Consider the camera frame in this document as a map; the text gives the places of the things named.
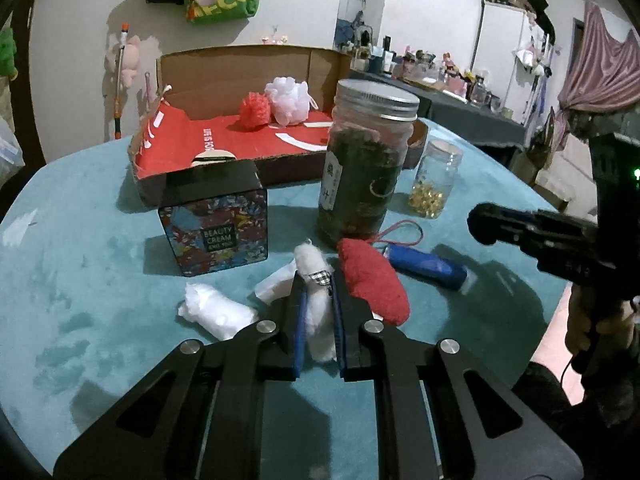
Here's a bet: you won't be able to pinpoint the coral mesh bath pouf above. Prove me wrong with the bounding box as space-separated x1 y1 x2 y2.
239 92 273 131

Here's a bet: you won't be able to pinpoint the white mesh bath pouf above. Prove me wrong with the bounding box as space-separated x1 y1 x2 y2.
264 76 318 126

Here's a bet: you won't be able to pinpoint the small glass jar yellow capsules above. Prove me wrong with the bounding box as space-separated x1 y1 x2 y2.
408 139 463 219

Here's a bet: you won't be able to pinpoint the cardboard box with red lining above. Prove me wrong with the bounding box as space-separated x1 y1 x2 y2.
127 44 430 208

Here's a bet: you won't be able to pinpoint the white pole with orange cap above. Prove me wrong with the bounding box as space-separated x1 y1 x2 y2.
112 23 132 141

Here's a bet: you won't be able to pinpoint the glass tea jar metal lid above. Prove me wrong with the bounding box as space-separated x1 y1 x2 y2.
317 79 420 248

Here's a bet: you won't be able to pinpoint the person's right forearm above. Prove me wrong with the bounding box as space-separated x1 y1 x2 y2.
510 340 640 431

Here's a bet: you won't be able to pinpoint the pink curtain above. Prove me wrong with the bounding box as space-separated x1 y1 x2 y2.
557 2 640 116

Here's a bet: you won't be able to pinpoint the person's right hand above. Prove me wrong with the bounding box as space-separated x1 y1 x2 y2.
565 285 640 373

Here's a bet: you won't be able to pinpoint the red fuzzy pouch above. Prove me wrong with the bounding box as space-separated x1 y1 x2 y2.
337 238 411 324

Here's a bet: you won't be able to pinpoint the clear plastic bag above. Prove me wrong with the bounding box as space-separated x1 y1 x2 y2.
0 115 26 171

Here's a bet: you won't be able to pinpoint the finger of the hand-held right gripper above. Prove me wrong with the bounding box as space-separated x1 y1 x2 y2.
467 202 598 246
520 237 623 288

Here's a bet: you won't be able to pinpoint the dark desk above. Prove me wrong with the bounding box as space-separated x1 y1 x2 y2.
350 70 531 151

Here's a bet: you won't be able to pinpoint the pink pig plush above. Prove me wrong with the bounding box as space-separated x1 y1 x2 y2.
118 35 142 88

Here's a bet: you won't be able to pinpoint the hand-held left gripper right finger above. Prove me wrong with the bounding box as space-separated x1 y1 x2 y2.
330 270 586 480

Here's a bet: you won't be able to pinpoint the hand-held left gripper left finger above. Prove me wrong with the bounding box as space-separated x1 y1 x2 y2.
52 272 311 480

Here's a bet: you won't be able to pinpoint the floral tin box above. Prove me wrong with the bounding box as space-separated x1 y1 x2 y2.
157 157 271 278

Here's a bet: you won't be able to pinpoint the white hanging accessories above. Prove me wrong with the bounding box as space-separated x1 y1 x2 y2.
515 25 557 81

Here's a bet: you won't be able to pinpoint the white refrigerator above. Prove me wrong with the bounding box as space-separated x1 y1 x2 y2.
472 0 531 121

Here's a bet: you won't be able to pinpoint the blue plush tube red cord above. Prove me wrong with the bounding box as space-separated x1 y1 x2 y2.
372 220 468 291

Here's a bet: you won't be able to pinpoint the green plush toy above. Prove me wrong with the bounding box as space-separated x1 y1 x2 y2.
0 27 18 81

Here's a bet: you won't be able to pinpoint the row of cosmetic bottles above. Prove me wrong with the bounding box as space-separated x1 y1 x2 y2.
345 25 516 121

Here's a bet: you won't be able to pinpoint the dark wooden door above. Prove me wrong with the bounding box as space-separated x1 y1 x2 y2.
0 0 51 221

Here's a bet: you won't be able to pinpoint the beige powder puff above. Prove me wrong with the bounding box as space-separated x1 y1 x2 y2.
190 150 236 166

